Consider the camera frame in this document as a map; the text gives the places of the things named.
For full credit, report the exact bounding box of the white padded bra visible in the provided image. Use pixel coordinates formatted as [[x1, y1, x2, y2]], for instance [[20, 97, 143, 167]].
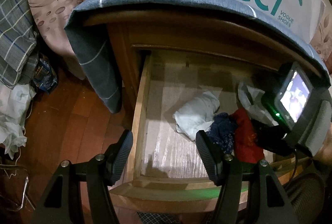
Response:
[[237, 82, 278, 127]]

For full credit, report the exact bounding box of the dark blue underwear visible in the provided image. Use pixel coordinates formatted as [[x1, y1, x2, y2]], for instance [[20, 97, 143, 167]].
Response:
[[207, 113, 237, 154]]

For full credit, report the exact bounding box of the red underwear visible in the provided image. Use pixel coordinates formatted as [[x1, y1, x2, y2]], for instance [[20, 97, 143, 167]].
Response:
[[231, 108, 265, 164]]

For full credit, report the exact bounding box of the white small underwear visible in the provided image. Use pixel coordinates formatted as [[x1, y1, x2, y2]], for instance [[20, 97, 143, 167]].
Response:
[[173, 91, 220, 141]]

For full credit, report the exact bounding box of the wooden drawer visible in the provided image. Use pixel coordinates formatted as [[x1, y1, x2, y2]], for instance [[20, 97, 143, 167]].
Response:
[[110, 49, 270, 214]]

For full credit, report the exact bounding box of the person's right hand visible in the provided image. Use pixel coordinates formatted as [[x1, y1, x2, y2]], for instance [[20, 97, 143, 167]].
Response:
[[314, 145, 332, 165]]

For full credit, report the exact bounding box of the blue package on floor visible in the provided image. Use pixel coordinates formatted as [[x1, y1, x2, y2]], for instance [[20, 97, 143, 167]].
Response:
[[32, 55, 59, 94]]

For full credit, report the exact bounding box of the metal clothes hanger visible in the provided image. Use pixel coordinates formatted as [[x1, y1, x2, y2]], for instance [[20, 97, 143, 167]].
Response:
[[1, 164, 36, 212]]

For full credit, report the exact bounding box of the white crumpled cloth on floor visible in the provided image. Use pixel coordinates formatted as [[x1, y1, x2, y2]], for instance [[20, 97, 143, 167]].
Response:
[[0, 84, 35, 159]]

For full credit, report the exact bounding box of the wooden nightstand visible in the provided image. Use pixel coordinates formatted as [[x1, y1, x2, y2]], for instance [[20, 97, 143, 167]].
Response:
[[85, 9, 325, 188]]

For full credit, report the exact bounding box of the grey plaid pillow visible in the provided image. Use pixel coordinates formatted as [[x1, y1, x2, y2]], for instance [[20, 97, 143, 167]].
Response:
[[0, 0, 38, 88]]

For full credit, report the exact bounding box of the blue grid cloth cover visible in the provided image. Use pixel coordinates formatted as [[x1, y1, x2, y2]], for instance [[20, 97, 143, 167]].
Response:
[[64, 0, 330, 114]]

